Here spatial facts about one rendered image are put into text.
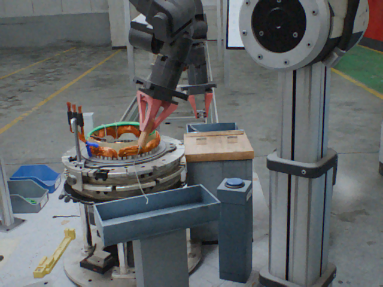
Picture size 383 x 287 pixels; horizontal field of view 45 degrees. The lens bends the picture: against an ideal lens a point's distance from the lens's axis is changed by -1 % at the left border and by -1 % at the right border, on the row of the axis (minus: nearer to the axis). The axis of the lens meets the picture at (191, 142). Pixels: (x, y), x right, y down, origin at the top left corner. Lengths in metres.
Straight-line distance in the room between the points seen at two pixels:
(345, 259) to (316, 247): 1.92
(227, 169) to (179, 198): 0.28
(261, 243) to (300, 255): 0.46
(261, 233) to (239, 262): 0.27
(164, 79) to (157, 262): 0.38
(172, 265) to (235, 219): 0.22
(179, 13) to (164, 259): 0.50
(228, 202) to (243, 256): 0.14
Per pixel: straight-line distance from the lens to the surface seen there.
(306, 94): 0.84
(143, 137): 0.93
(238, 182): 1.12
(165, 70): 0.90
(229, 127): 1.56
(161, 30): 0.86
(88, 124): 1.27
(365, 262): 2.86
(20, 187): 1.83
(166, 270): 1.01
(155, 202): 1.03
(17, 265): 1.42
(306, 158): 0.87
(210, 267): 1.28
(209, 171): 1.29
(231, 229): 1.15
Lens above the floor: 1.48
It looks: 18 degrees down
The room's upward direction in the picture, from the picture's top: 3 degrees counter-clockwise
